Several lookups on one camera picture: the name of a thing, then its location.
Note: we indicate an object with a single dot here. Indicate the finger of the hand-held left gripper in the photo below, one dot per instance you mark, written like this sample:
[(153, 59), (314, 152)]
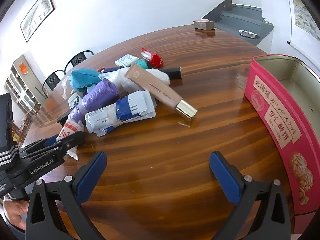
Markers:
[(51, 141), (71, 141)]

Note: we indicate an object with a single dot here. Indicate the orange paper notice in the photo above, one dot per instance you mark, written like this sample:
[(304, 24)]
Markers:
[(23, 68)]

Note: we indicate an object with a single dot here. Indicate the white tissue pack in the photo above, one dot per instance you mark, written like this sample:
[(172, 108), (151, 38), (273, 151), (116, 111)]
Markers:
[(126, 60)]

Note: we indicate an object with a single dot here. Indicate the person's left hand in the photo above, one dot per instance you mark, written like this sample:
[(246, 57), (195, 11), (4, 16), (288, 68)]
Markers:
[(15, 207)]

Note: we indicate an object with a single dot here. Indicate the glass door cabinet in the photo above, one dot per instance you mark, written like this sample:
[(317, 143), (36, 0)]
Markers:
[(21, 85)]

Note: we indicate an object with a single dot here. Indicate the black metal chair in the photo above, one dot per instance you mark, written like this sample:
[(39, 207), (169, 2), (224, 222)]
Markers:
[(78, 59), (51, 80)]

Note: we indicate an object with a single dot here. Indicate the grey staircase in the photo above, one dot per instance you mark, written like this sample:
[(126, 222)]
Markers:
[(232, 17)]

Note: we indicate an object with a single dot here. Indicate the beige cosmetic tube gold cap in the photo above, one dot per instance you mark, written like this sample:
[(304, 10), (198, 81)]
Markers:
[(155, 90)]

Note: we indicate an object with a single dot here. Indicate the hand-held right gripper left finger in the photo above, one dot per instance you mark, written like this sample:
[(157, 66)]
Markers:
[(91, 175)]

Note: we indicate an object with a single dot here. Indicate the wooden desktop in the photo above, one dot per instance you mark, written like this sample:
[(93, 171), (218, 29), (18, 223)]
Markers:
[(162, 155)]

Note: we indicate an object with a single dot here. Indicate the pink biscuit tin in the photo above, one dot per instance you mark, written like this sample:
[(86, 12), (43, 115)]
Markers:
[(275, 120)]

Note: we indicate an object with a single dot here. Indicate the foil packet on step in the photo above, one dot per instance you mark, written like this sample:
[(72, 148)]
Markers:
[(247, 34)]

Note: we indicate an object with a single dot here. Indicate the white remote control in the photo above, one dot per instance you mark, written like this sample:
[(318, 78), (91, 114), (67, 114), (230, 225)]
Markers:
[(75, 101)]

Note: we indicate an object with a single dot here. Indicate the red snack wrapper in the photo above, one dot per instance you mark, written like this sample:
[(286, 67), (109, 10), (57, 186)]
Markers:
[(156, 59)]

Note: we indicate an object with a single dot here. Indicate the teal fabric pouch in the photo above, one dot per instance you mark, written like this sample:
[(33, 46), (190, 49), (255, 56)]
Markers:
[(83, 78)]

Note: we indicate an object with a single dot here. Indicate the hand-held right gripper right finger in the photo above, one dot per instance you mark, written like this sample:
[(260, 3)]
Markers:
[(223, 175)]

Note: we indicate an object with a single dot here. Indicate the white plastic bag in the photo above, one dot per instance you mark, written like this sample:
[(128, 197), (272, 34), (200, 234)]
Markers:
[(157, 78)]

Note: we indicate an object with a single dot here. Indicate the framed wall picture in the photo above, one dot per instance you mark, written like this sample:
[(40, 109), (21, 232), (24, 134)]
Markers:
[(37, 15)]

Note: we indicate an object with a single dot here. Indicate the hanging scroll painting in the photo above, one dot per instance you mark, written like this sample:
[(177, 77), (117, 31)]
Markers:
[(303, 15)]

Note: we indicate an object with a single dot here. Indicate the purple garbage bag roll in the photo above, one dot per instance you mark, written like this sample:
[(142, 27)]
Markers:
[(97, 97)]

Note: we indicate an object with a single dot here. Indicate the stack of playing cards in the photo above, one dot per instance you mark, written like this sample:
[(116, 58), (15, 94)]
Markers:
[(203, 24)]

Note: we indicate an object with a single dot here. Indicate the white packet red print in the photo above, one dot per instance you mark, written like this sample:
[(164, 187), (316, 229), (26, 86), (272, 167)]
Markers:
[(68, 130)]

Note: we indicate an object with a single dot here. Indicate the wooden chair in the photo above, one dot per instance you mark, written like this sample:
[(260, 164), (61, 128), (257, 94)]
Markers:
[(25, 120)]

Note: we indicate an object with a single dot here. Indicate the blue white packet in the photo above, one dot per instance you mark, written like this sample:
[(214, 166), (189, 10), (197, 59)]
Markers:
[(100, 120), (137, 106)]

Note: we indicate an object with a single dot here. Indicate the teal soap box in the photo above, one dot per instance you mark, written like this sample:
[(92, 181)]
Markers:
[(142, 63)]

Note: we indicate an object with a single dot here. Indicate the black tube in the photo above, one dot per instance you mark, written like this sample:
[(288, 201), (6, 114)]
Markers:
[(172, 72)]

